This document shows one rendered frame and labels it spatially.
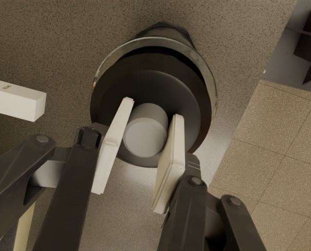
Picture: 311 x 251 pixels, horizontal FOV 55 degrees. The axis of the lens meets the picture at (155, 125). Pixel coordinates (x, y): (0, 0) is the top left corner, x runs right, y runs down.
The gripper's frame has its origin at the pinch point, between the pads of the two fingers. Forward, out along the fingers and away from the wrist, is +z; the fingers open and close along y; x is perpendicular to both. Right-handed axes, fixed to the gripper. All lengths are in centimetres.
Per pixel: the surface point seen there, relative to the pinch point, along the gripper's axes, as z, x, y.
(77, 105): 31.1, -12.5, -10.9
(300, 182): 125, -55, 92
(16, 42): 31.1, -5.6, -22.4
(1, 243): 23.6, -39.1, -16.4
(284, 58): 124, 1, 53
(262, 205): 125, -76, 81
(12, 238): 23.6, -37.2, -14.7
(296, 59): 124, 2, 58
